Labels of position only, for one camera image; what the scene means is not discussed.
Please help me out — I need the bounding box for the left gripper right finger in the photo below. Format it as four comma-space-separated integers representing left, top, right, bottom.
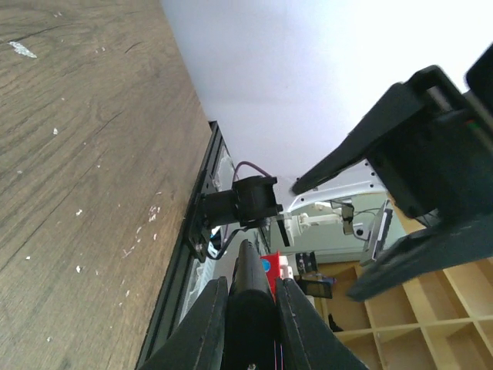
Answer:
276, 278, 367, 370

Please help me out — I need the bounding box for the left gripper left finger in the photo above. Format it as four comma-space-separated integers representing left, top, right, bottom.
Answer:
141, 277, 228, 370

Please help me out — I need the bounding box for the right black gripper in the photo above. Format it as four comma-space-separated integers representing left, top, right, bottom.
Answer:
290, 66, 492, 301

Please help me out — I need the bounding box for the red box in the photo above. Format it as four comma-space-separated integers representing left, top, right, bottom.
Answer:
260, 252, 281, 300

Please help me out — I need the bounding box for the grey laptop on stand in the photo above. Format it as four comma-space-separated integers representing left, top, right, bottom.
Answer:
355, 200, 393, 267

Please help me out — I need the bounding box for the wooden cubby shelf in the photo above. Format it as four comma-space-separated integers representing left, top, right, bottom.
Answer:
315, 207, 493, 370

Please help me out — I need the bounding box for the black aluminium frame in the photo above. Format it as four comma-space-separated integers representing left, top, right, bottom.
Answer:
135, 121, 223, 369

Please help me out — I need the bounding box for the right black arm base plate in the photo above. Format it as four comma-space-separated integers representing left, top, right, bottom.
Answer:
183, 193, 214, 262

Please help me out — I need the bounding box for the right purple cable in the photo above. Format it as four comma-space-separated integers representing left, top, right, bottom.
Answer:
233, 160, 267, 182

